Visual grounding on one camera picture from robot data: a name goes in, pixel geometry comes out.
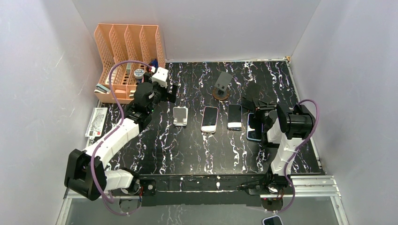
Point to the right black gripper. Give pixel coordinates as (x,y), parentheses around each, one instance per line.
(261,106)

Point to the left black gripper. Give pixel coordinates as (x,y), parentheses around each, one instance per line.
(170,97)

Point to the blue case phone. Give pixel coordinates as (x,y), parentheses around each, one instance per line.
(254,128)

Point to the clear case phone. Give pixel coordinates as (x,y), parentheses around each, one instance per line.
(234,117)

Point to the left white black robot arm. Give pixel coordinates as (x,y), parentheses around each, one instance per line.
(85,172)

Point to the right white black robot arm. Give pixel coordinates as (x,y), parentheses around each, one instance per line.
(286,129)

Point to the white phone stand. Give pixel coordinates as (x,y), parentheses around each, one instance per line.
(180,115)

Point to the round base black phone stand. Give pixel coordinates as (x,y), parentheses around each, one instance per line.
(221,87)

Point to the white case phone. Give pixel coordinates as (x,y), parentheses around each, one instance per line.
(209,120)

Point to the phone at bottom edge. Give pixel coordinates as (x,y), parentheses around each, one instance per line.
(273,220)

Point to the blue black item in organizer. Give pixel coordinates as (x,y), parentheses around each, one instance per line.
(154,63)

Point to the round blue white tin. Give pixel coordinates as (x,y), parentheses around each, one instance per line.
(139,73)

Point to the teal white eraser block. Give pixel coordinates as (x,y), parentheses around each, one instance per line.
(101,89)

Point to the white printed packet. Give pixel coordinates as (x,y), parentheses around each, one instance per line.
(96,122)

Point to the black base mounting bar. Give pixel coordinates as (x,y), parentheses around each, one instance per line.
(249,189)

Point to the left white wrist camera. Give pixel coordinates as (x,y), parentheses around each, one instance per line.
(160,75)

